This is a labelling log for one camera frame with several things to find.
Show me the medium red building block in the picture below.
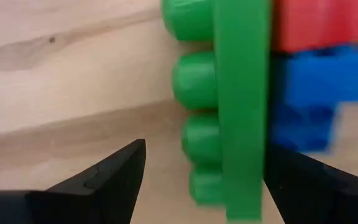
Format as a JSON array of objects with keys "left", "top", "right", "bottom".
[{"left": 272, "top": 0, "right": 358, "bottom": 54}]

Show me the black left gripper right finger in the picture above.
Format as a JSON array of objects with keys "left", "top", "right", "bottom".
[{"left": 264, "top": 142, "right": 358, "bottom": 224}]

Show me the medium blue building block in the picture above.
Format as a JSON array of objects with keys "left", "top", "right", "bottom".
[{"left": 270, "top": 45, "right": 358, "bottom": 154}]

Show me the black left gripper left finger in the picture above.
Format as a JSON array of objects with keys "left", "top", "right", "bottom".
[{"left": 0, "top": 139, "right": 147, "bottom": 224}]

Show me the large green building block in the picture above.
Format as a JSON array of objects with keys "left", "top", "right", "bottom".
[{"left": 161, "top": 0, "right": 272, "bottom": 223}]

